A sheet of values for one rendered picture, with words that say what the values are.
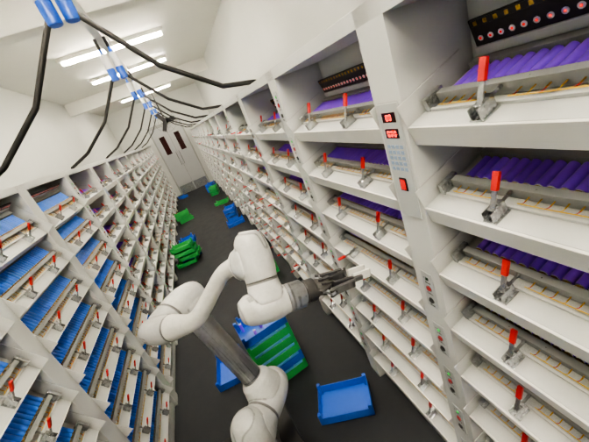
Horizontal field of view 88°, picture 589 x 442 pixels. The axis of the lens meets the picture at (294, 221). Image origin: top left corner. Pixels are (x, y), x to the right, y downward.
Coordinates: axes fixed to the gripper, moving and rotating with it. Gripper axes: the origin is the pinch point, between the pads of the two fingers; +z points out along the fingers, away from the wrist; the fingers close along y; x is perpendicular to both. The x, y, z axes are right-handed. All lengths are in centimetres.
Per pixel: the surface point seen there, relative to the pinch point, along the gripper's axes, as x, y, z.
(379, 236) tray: 11.4, 1.2, 8.7
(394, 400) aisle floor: -101, -26, 28
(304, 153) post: 38, -42, 4
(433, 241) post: 19.1, 27.6, 6.2
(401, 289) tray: -8.3, 5.8, 12.6
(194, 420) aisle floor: -123, -91, -83
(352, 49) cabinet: 71, -16, 15
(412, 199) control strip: 30.1, 24.7, 2.9
